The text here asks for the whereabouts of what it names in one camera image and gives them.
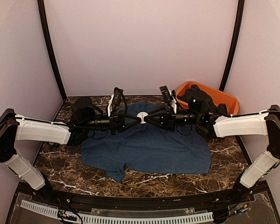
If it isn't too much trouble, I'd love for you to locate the blue t-shirt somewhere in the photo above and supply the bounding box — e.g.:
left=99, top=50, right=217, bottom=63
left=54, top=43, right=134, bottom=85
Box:
left=80, top=101, right=212, bottom=183

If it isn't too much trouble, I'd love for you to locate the right black frame post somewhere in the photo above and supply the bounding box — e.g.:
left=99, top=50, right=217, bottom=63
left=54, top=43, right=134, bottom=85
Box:
left=219, top=0, right=245, bottom=91

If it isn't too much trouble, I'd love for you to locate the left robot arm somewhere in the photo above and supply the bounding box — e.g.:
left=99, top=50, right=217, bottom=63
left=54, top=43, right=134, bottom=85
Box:
left=0, top=95, right=142, bottom=203

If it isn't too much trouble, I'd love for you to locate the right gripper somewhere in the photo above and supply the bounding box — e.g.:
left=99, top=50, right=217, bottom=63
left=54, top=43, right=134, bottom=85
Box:
left=144, top=104, right=201, bottom=131

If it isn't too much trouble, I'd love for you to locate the round yellow grey brooch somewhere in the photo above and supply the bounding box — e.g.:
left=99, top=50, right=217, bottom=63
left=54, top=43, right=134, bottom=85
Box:
left=137, top=112, right=148, bottom=124

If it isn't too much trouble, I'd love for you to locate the black clothing in basin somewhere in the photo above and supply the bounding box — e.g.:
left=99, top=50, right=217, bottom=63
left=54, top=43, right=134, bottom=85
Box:
left=177, top=85, right=228, bottom=115

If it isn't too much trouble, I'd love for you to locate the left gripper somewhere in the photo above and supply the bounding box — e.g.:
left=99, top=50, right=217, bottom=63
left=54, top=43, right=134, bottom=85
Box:
left=82, top=109, right=142, bottom=135

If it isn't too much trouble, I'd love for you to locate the black frame post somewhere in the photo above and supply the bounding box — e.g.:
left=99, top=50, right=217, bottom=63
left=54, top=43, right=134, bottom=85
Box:
left=37, top=0, right=67, bottom=101
left=219, top=0, right=245, bottom=91

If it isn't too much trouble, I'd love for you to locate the black front rail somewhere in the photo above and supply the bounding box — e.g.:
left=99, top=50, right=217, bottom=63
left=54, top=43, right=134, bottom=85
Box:
left=18, top=182, right=269, bottom=212

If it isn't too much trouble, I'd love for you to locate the white slotted cable duct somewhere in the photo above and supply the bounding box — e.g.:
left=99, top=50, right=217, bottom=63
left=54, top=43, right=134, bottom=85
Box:
left=20, top=200, right=214, bottom=224

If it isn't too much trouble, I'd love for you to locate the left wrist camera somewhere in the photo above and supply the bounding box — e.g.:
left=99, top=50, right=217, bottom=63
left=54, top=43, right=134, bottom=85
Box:
left=106, top=87, right=122, bottom=117

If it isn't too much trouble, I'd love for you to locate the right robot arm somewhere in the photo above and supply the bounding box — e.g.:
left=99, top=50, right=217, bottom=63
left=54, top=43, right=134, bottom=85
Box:
left=144, top=85, right=280, bottom=203

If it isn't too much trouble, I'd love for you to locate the left black frame post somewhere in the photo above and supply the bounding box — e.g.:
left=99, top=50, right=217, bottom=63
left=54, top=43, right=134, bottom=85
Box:
left=37, top=0, right=67, bottom=101

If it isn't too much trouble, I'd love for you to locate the orange plastic basin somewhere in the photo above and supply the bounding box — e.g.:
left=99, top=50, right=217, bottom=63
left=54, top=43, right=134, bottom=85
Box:
left=176, top=81, right=239, bottom=115

